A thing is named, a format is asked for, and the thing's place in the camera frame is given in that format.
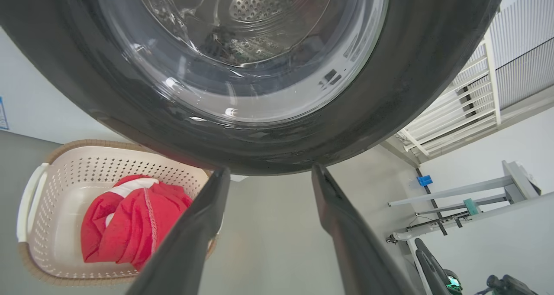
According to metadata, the plain red garment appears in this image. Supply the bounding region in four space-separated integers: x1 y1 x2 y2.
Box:
99 183 194 272

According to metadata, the blue energy label sticker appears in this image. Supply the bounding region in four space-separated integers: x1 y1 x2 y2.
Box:
0 96 10 131

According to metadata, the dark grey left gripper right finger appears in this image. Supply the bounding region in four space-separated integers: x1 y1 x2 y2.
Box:
311 163 419 295

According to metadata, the white metal railing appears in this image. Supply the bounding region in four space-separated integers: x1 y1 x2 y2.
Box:
396 26 503 158

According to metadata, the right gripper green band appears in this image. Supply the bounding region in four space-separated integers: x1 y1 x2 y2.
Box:
414 238 464 295

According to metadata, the black robot wrist part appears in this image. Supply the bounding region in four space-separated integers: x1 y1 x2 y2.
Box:
486 274 540 295

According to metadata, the cream perforated laundry basket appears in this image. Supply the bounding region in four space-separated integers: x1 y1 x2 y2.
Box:
16 139 219 287

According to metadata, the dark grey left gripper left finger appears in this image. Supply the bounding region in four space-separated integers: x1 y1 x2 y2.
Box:
125 167 231 295

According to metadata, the red garment with white trim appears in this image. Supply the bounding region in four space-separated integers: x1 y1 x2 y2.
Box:
81 175 161 263

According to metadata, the dark round washing machine door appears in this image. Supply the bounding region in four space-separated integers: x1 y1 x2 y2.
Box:
0 0 509 177

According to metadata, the white washing machine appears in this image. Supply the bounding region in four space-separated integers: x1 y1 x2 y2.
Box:
0 26 248 183

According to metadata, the white metal frame stand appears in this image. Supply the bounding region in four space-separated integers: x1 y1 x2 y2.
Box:
387 160 542 295

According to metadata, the perforated steel drum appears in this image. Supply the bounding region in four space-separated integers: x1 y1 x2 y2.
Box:
130 0 347 68

